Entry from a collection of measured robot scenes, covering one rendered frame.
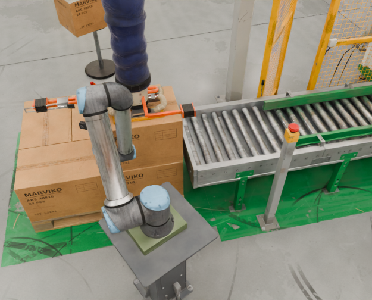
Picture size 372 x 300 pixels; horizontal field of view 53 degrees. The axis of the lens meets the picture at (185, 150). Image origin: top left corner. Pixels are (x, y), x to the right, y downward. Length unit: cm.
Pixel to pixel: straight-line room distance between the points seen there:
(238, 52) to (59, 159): 191
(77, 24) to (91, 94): 244
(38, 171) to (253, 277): 173
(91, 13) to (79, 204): 206
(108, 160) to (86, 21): 256
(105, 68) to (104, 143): 300
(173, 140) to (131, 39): 77
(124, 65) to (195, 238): 108
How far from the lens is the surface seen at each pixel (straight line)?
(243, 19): 356
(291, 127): 239
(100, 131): 178
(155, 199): 191
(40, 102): 257
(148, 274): 205
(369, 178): 375
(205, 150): 285
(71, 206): 300
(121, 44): 224
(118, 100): 178
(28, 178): 289
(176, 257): 209
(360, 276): 314
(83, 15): 415
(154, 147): 262
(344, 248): 322
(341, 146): 304
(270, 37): 308
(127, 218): 190
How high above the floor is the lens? 259
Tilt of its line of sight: 46 degrees down
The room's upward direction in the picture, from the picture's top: straight up
